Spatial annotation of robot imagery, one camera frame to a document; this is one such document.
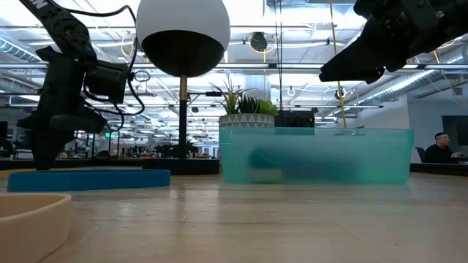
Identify large dark wall screen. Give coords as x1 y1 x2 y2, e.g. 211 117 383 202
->
441 115 468 164

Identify white globe table lamp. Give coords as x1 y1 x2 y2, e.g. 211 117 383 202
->
135 0 232 176

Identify beige rubber band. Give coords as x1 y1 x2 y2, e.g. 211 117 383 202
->
0 192 72 263

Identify black ceiling cable reel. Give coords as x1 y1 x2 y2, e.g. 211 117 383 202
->
247 31 277 64

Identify silver ventilation duct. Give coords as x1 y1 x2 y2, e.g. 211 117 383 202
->
349 43 468 107

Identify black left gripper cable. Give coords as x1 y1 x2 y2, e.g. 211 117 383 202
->
67 4 146 133

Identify teal plastic bin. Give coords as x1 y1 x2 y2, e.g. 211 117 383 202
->
218 126 416 186

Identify black hanging cable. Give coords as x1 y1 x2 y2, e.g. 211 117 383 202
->
273 0 284 113

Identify succulents in patterned white pot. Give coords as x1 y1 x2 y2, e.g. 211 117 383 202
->
209 75 279 129

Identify black computer tower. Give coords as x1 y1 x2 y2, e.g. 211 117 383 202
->
273 110 316 137

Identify person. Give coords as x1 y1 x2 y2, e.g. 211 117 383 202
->
423 131 464 164

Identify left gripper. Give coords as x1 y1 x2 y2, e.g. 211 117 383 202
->
15 46 107 172

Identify black office chair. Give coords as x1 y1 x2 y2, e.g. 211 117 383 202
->
414 145 427 164

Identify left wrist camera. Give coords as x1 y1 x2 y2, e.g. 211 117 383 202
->
84 59 129 105

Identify blue tray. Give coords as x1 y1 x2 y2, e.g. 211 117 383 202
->
7 168 172 194

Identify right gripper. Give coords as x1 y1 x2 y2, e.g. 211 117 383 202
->
318 9 446 85

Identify yellow hanging cable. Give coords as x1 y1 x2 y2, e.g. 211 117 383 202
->
328 0 348 129

